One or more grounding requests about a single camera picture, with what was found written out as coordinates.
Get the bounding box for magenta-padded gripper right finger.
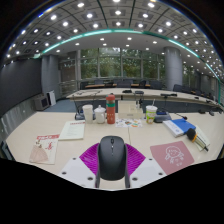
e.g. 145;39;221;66
124;143;167;189

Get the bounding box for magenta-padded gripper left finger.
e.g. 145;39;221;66
58;143;101;189

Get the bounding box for black computer mouse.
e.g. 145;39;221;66
97;135;128;182

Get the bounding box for pink printed mouse pad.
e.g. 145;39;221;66
149;140;195;176

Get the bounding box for red and white brochure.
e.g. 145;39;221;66
28;133;61;165

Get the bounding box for white and green booklet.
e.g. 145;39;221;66
58;120;86;141

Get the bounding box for colourful leaflet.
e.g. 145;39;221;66
115;118;143;129

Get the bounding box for blue and white book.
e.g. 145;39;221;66
162;118;197;138

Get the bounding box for black conference microphone unit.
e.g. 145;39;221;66
74;96;86;121
153;110;173;124

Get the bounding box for green and white paper cup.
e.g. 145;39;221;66
145;105;158;125

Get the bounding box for white paper booklet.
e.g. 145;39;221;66
193;124;212;151

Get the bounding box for red bottle with green band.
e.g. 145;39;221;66
105;93;117;125

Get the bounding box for curved wooden conference desk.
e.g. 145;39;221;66
66;87;224;113

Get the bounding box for black office chairs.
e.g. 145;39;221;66
79;78;214;98

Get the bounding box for ceiling lights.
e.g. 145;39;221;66
6;0;224;68

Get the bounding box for black microphone with yellow ring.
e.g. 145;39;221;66
186;127;210;153

